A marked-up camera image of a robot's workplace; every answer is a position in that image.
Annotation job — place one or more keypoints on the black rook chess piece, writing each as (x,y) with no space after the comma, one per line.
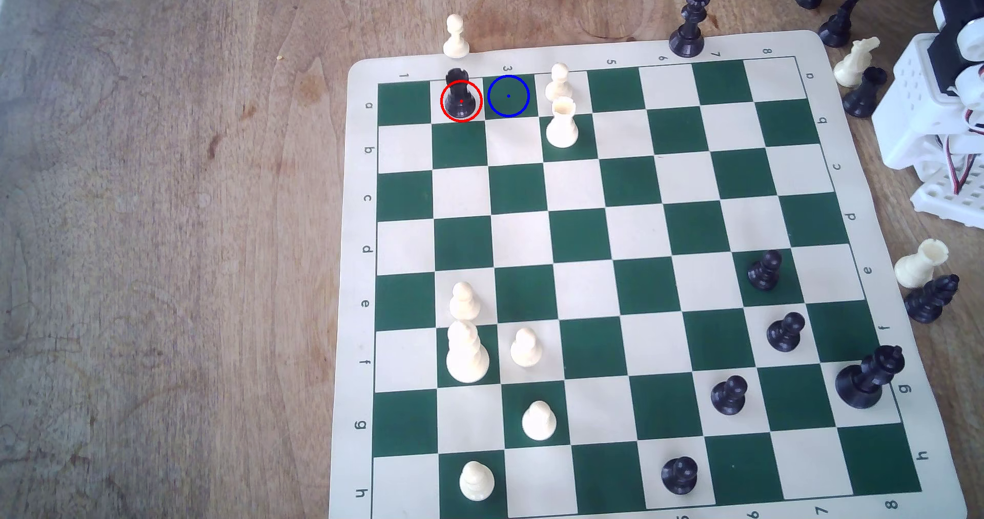
(460,92)
(864,95)

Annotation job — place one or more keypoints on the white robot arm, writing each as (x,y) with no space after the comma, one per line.
(922,96)

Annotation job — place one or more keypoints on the white knight chess piece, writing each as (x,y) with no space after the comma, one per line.
(855,64)

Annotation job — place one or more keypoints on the black knight chess piece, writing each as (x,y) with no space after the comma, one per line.
(930,299)

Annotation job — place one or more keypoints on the black queen chess piece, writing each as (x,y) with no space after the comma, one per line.
(689,27)

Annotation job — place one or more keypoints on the white rook chess piece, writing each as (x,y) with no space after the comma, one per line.
(562,125)
(919,265)

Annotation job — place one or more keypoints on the white pawn chess piece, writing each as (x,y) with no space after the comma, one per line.
(476,483)
(456,39)
(527,348)
(559,85)
(464,304)
(539,422)

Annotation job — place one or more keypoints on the black bishop chess piece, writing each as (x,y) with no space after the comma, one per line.
(838,25)

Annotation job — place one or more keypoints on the green and white chess mat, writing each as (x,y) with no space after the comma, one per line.
(615,288)

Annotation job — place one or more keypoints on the black king chess piece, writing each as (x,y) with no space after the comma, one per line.
(865,381)

